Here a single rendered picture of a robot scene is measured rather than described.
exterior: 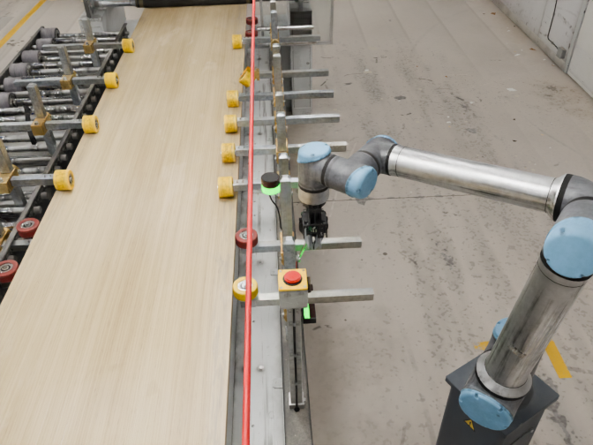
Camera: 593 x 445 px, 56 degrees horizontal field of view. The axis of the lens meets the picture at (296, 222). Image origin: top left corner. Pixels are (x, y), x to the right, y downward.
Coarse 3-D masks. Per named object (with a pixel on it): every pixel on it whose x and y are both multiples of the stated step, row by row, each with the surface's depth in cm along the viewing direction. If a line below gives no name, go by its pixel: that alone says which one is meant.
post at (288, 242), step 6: (288, 240) 159; (294, 240) 160; (288, 246) 160; (294, 246) 160; (288, 252) 161; (294, 252) 161; (288, 258) 163; (294, 258) 163; (288, 264) 164; (294, 264) 164
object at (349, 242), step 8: (280, 240) 200; (296, 240) 200; (304, 240) 200; (312, 240) 200; (328, 240) 200; (336, 240) 200; (344, 240) 200; (352, 240) 200; (360, 240) 200; (256, 248) 198; (264, 248) 199; (272, 248) 199; (280, 248) 199; (296, 248) 200; (320, 248) 200; (328, 248) 200; (336, 248) 201; (344, 248) 201
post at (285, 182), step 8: (280, 176) 178; (288, 176) 177; (280, 184) 176; (288, 184) 176; (288, 192) 179; (288, 200) 181; (288, 208) 183; (288, 216) 185; (288, 224) 187; (288, 232) 189
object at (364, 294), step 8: (368, 288) 182; (264, 296) 181; (272, 296) 180; (312, 296) 180; (320, 296) 180; (328, 296) 180; (336, 296) 180; (344, 296) 180; (352, 296) 180; (360, 296) 181; (368, 296) 181; (240, 304) 180; (256, 304) 180; (264, 304) 180; (272, 304) 181
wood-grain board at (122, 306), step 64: (128, 64) 316; (192, 64) 314; (128, 128) 258; (192, 128) 257; (64, 192) 219; (128, 192) 218; (192, 192) 217; (64, 256) 190; (128, 256) 189; (192, 256) 189; (0, 320) 168; (64, 320) 167; (128, 320) 167; (192, 320) 167; (0, 384) 150; (64, 384) 150; (128, 384) 149; (192, 384) 149
